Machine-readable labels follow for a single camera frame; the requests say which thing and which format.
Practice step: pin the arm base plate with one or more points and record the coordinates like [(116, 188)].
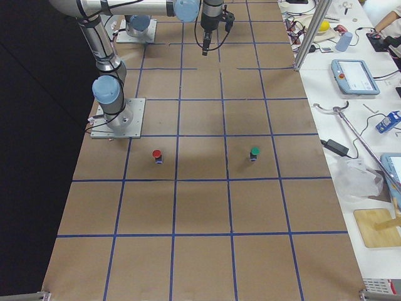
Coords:
[(127, 124), (137, 37)]

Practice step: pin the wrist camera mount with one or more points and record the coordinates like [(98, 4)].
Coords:
[(229, 18)]

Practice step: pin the light blue cup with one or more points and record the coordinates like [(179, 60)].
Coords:
[(344, 42)]

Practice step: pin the blue milk carton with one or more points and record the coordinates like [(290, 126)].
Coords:
[(388, 122)]

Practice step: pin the aluminium frame post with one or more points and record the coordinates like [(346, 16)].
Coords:
[(317, 18)]

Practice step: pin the metal reacher stick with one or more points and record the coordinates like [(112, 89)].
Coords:
[(339, 111)]

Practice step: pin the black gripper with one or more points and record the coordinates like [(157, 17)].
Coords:
[(207, 22)]

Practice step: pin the clear plastic bag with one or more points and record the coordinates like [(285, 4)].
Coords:
[(354, 180)]

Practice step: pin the wooden cutting board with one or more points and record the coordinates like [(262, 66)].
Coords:
[(377, 228)]

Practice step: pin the blue teach pendant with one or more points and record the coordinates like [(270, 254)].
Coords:
[(354, 78), (391, 161)]

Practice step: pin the yellow lemon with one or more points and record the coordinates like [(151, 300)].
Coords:
[(324, 26)]

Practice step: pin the black power adapter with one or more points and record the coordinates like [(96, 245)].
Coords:
[(335, 147)]

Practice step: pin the red push button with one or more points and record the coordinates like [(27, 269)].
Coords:
[(158, 156)]

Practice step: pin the green push button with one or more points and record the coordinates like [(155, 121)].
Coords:
[(254, 152)]

